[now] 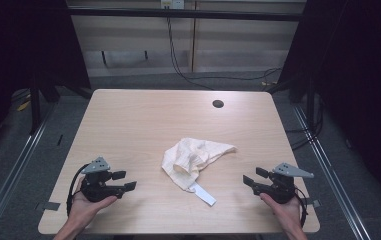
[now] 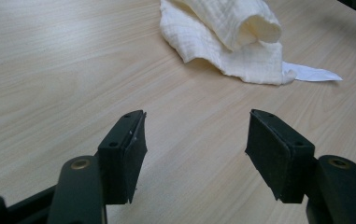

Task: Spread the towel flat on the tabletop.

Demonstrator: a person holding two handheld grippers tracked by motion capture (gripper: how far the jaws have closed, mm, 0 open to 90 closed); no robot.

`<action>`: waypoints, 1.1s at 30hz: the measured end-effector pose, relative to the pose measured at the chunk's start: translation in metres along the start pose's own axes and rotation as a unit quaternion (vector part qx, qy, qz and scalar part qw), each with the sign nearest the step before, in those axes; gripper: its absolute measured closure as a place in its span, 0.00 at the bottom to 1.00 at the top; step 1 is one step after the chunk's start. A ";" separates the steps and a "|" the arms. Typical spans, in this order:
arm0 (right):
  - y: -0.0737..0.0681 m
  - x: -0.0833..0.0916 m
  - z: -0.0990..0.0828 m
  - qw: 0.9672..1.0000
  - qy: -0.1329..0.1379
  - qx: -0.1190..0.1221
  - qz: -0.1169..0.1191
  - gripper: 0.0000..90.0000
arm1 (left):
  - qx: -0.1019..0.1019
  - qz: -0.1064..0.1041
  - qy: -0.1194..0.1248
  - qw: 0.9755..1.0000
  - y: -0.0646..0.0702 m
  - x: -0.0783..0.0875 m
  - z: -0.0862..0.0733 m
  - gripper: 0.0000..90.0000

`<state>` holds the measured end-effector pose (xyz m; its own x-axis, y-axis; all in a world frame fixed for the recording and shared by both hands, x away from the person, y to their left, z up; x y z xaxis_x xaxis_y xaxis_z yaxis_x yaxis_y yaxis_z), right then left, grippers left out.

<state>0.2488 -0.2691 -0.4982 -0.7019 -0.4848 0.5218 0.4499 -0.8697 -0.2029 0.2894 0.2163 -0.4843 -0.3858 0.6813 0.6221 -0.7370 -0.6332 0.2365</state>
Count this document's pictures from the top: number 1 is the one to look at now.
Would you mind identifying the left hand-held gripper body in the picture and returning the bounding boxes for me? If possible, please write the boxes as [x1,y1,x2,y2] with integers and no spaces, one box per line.
[79,156,128,203]

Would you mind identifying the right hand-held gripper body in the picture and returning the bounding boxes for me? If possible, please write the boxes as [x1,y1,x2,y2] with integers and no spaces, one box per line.
[251,162,315,205]

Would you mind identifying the white towel with label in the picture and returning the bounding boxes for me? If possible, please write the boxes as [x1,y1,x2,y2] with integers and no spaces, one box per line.
[161,137,238,207]

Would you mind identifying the person's left hand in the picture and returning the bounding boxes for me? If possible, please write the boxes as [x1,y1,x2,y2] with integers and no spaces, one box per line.
[67,176,118,231]

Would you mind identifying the person's right hand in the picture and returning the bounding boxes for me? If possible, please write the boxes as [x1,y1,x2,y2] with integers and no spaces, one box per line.
[259,192,307,232]

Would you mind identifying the grey tape strip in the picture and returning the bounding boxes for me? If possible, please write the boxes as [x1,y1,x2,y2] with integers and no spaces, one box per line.
[36,201,61,212]
[300,197,322,208]

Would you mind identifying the black metal stand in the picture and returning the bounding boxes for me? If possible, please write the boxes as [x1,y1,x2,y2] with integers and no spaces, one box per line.
[305,78,317,132]

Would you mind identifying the yellow floor object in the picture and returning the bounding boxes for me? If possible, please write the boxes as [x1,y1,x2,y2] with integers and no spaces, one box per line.
[16,99,32,113]

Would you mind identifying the black curtain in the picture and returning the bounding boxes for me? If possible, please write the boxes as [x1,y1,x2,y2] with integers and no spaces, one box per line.
[277,0,381,214]
[0,0,92,164]

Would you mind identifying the black horizontal bar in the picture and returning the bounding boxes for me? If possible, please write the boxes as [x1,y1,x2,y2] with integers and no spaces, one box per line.
[67,7,304,23]

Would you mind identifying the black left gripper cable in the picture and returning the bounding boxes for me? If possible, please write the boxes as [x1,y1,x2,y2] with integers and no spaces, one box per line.
[65,163,92,217]

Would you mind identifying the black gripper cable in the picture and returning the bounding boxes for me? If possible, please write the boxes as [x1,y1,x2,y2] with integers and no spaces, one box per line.
[65,163,92,217]
[293,186,310,229]

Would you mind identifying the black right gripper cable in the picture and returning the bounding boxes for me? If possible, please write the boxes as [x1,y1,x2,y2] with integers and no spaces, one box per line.
[293,186,310,229]

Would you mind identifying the metal floor rail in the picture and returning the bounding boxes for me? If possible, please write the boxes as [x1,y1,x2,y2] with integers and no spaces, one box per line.
[0,99,58,240]
[292,104,373,240]

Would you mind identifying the bundle of black floor cables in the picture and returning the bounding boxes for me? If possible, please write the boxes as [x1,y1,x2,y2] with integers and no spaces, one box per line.
[284,94,325,152]

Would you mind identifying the black floor cable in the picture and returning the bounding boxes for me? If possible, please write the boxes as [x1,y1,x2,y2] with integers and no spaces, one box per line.
[184,67,283,83]

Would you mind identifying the black hanging wall cable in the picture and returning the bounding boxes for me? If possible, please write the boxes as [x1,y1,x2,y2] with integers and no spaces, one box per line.
[166,16,216,92]

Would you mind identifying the white wall socket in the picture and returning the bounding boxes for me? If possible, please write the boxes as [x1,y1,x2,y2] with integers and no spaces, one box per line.
[160,0,186,10]

